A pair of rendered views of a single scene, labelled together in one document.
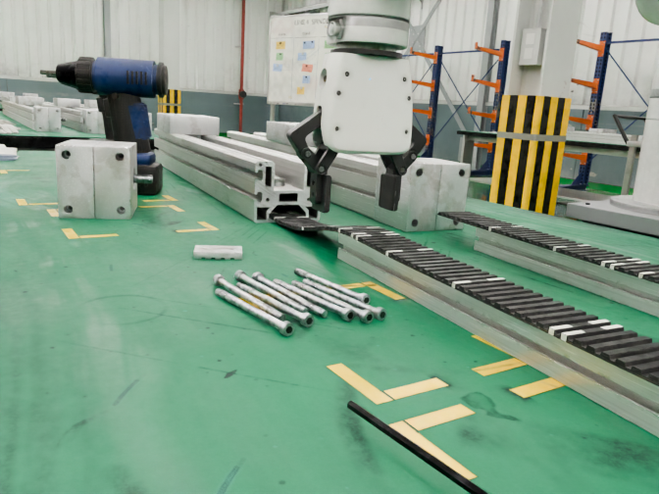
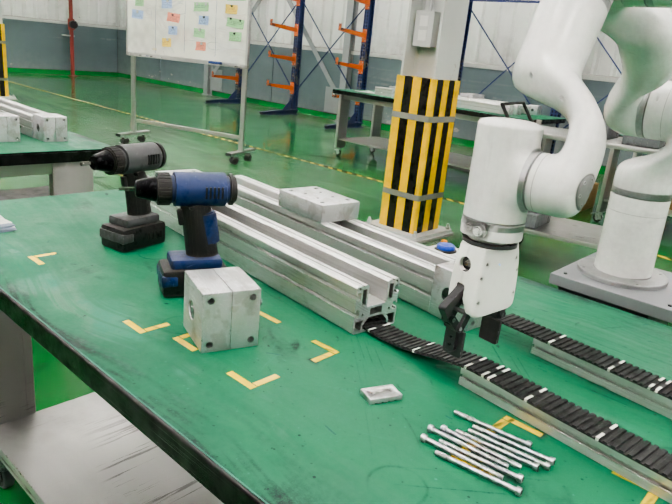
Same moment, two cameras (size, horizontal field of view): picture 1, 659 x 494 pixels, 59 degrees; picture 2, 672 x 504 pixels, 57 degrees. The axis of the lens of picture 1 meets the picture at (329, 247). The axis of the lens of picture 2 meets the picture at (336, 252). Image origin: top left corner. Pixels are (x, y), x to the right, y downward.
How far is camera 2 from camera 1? 0.50 m
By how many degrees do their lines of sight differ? 16
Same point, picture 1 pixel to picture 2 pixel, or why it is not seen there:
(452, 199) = not seen: hidden behind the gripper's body
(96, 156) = (235, 299)
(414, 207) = not seen: hidden behind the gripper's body
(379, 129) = (499, 296)
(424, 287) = (558, 427)
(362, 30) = (502, 236)
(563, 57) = (454, 41)
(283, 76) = (145, 25)
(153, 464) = not seen: outside the picture
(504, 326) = (636, 469)
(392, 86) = (510, 265)
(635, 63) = (495, 22)
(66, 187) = (209, 328)
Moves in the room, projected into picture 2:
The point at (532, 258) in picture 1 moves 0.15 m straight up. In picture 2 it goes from (584, 369) to (606, 279)
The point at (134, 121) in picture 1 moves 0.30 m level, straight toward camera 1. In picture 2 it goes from (208, 228) to (289, 289)
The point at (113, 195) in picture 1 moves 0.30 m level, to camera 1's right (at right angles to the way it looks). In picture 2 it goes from (245, 328) to (428, 325)
